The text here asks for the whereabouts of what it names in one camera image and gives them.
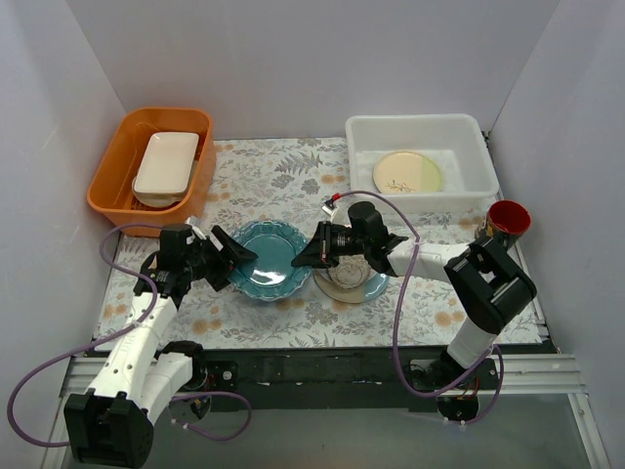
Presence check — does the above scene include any clear white plastic bin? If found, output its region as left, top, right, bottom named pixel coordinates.
left=346, top=113, right=500, bottom=214

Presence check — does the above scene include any white rectangular dish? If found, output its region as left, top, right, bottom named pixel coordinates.
left=133, top=132, right=199, bottom=195

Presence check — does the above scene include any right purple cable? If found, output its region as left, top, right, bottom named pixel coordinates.
left=334, top=190, right=504, bottom=425

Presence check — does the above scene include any aluminium frame rail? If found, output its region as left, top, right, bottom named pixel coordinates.
left=61, top=354, right=587, bottom=398

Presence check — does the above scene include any cream and blue plate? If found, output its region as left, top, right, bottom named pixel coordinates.
left=313, top=270, right=389, bottom=304

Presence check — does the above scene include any purple cable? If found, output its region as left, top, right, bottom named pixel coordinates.
left=7, top=223, right=255, bottom=448
left=334, top=190, right=504, bottom=425

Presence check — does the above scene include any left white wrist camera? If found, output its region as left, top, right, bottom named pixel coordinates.
left=185, top=216, right=206, bottom=244

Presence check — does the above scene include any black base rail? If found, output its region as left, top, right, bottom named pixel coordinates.
left=171, top=347, right=498, bottom=421

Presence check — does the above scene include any orange plastic bin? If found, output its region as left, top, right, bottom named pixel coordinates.
left=86, top=107, right=216, bottom=239

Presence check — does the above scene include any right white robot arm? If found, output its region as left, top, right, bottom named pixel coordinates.
left=292, top=201, right=537, bottom=389

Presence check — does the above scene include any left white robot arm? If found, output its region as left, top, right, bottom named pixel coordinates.
left=63, top=224, right=258, bottom=468

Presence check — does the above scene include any cream and green plate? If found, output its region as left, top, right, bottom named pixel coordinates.
left=373, top=150, right=443, bottom=194

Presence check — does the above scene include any teal scalloped plate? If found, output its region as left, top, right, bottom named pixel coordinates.
left=228, top=221, right=312, bottom=302

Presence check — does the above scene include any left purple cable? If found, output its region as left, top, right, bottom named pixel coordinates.
left=7, top=223, right=255, bottom=448

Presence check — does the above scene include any red and black mug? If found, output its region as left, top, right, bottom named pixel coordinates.
left=475, top=199, right=531, bottom=251

